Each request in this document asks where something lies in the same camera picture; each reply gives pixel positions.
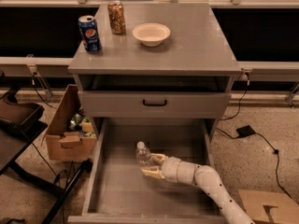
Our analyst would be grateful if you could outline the white paper bowl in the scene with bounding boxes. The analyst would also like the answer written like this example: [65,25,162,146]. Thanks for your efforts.
[133,23,171,47]

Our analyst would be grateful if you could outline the clear plastic water bottle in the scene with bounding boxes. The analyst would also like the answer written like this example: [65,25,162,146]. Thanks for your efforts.
[135,141,152,167]

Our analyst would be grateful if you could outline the open grey bottom drawer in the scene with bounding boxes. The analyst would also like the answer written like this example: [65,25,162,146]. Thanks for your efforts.
[68,119,229,224]

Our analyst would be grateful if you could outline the gold patterned can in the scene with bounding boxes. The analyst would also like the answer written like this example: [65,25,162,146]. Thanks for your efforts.
[107,0,126,35]

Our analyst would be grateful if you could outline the cardboard box with items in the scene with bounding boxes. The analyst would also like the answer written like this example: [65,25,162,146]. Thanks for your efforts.
[46,85,95,162]

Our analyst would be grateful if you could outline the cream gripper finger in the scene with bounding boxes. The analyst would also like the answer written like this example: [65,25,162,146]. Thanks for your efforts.
[151,153,167,166]
[141,168,164,179]

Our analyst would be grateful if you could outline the black desk with stand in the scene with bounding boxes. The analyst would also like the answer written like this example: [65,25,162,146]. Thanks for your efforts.
[0,68,93,224]

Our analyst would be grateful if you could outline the blue pepsi can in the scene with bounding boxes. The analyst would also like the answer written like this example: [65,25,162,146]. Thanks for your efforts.
[78,15,102,52]

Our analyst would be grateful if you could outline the black cable on left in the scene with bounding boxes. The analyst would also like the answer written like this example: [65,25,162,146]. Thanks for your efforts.
[30,71,58,109]

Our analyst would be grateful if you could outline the cardboard piece on floor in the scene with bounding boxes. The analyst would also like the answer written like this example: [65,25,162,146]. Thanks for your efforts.
[238,189,299,224]

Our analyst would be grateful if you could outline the closed grey drawer black handle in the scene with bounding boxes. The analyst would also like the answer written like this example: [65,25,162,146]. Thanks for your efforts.
[78,91,231,119]

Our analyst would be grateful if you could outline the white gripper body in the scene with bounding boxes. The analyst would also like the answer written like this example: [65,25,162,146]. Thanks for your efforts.
[162,157,195,185]

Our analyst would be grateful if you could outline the grey drawer cabinet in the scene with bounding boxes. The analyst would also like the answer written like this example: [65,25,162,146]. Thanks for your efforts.
[69,3,240,133]

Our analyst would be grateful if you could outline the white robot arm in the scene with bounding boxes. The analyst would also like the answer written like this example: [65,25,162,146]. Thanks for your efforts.
[136,153,255,224]

